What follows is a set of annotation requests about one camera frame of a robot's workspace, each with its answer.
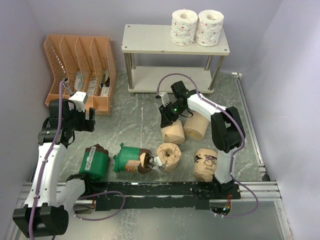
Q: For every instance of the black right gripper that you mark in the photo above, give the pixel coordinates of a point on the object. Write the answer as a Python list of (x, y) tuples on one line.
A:
[(165, 120)]

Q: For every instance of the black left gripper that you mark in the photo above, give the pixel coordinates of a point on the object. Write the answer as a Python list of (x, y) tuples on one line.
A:
[(87, 125)]

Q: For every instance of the tan paper towel roll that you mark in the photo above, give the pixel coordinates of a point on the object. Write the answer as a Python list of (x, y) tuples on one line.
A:
[(173, 133)]

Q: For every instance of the white dotted paper roll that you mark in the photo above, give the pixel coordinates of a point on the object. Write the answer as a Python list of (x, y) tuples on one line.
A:
[(183, 27)]

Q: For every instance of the white paper towel roll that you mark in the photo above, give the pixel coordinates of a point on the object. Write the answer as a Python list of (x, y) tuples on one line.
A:
[(209, 26)]

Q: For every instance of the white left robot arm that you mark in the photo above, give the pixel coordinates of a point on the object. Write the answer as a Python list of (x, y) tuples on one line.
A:
[(46, 212)]

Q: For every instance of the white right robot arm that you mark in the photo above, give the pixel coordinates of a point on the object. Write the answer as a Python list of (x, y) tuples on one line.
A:
[(227, 130)]

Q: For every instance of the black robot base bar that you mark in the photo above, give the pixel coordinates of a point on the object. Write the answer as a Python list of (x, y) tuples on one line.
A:
[(111, 195)]

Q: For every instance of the white two-tier shelf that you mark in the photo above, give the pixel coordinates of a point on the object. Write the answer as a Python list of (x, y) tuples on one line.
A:
[(152, 59)]

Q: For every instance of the brown wrapped paper roll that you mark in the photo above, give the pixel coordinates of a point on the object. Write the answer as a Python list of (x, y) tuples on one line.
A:
[(169, 154)]

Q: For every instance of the papers in organizer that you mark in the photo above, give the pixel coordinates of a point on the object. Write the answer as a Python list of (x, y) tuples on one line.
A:
[(95, 88)]

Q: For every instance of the orange plastic file organizer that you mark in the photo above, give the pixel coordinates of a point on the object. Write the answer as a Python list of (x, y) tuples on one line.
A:
[(90, 55)]

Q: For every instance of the green brown wrapped roll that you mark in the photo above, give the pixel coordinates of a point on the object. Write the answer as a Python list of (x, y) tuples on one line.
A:
[(133, 160)]

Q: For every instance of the green wrapped roll with label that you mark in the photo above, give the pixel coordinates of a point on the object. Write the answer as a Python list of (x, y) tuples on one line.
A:
[(95, 162)]

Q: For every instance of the brown printed wrapped roll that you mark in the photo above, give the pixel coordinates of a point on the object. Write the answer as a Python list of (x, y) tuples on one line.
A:
[(205, 164)]

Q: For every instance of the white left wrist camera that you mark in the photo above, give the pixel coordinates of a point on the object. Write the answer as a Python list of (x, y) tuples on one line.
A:
[(78, 101)]

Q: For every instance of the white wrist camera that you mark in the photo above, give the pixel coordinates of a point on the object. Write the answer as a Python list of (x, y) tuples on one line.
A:
[(78, 101), (164, 98)]

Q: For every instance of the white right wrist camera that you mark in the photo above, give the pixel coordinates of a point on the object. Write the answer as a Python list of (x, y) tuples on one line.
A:
[(164, 98)]

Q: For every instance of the aluminium frame rail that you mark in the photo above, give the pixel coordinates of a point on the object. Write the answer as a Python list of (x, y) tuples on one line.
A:
[(135, 121)]

